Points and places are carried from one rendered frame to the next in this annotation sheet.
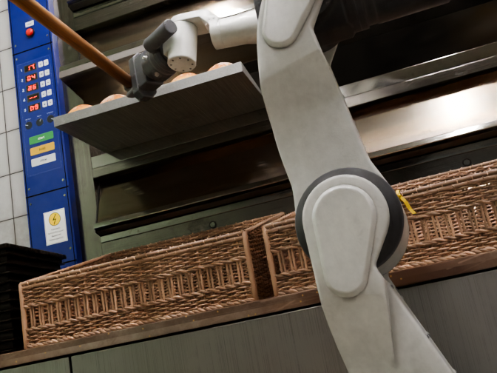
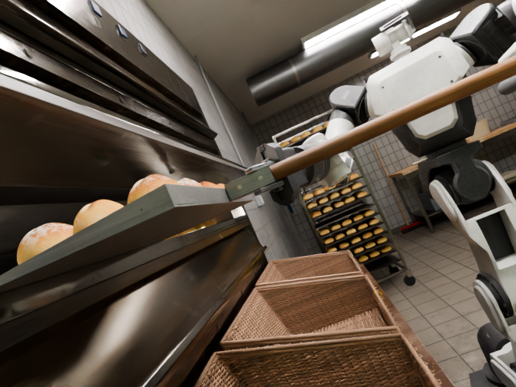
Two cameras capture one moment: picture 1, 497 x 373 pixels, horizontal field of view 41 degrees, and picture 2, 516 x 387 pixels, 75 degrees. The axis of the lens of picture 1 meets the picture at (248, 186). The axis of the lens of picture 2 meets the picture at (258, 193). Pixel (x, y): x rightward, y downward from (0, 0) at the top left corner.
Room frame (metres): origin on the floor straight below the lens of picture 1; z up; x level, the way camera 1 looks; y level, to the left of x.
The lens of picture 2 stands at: (1.64, 0.85, 1.13)
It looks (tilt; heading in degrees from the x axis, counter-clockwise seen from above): 4 degrees up; 263
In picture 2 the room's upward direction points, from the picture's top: 24 degrees counter-clockwise
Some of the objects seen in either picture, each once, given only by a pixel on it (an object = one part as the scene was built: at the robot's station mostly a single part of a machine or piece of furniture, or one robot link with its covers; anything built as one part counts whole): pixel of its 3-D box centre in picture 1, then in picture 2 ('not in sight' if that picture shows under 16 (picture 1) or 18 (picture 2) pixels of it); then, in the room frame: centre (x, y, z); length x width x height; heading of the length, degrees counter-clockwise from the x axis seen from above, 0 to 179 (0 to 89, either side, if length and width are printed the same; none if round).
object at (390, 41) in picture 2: not in sight; (392, 42); (0.93, -0.12, 1.47); 0.10 x 0.07 x 0.09; 145
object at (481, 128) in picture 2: not in sight; (473, 131); (-2.07, -3.56, 1.01); 0.43 x 0.43 x 0.21
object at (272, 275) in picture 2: not in sight; (313, 278); (1.34, -0.93, 0.72); 0.56 x 0.49 x 0.28; 75
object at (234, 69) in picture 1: (170, 115); (146, 232); (1.79, 0.18, 1.19); 0.55 x 0.36 x 0.03; 76
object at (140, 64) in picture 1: (151, 68); (292, 169); (1.47, 0.18, 1.20); 0.12 x 0.10 x 0.13; 41
